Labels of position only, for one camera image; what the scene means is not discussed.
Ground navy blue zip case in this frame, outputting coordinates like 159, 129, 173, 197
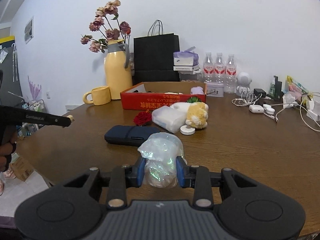
104, 125, 160, 147

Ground iridescent plastic bag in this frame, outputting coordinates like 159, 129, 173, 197
138, 132, 184, 189

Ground white round tin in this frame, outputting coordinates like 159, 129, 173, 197
180, 125, 195, 135

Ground red fabric rose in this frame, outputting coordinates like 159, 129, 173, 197
133, 110, 152, 126

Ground clear pack cotton pads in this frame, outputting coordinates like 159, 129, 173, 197
152, 106, 187, 133

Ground yellow white plush toy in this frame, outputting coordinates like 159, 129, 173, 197
170, 102, 209, 129

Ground small yellow sponge block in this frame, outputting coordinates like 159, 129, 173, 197
67, 115, 74, 122

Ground person's left hand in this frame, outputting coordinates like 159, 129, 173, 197
1, 126, 18, 172

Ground storage trolley with items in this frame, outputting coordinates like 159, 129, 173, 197
15, 99, 47, 136

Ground cardboard box on floor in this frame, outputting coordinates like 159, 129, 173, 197
10, 157, 34, 181

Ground red cardboard box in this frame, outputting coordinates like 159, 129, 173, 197
120, 81, 207, 111

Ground yellow ceramic mug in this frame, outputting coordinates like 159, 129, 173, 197
82, 86, 111, 106

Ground silver tin box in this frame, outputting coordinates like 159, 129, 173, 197
205, 82, 224, 97

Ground white round earbud case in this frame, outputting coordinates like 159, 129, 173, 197
263, 104, 275, 115

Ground yellow thermos jug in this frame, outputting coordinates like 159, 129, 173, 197
104, 40, 132, 100

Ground clear plastic container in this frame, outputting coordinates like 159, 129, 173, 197
178, 69, 202, 82

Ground middle water bottle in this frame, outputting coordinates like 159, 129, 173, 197
214, 53, 226, 83

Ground water bottle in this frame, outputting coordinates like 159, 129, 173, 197
224, 54, 236, 94
214, 53, 226, 83
203, 52, 214, 82

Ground black power adapter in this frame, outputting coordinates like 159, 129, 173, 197
253, 88, 267, 98

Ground small white robot figure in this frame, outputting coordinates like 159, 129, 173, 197
236, 72, 252, 96

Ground white flat box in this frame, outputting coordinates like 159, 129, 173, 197
173, 65, 200, 72

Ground left water bottle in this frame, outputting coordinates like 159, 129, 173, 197
203, 52, 214, 82

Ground right water bottle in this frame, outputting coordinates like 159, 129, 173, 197
224, 54, 236, 94

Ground green black bottle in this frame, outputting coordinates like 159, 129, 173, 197
267, 75, 284, 101

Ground black paper shopping bag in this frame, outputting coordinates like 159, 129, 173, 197
133, 20, 180, 85

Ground purple tissue pack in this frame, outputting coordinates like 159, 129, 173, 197
173, 47, 199, 67

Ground colourful snack packet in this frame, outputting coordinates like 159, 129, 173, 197
285, 75, 309, 100

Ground white power strip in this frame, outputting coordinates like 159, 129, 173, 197
306, 99, 320, 121

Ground dried pink flower bouquet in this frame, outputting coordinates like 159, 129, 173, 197
80, 0, 131, 53

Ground wall poster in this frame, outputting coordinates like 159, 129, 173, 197
24, 17, 34, 44

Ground white charging cable bundle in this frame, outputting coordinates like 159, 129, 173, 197
231, 90, 263, 108

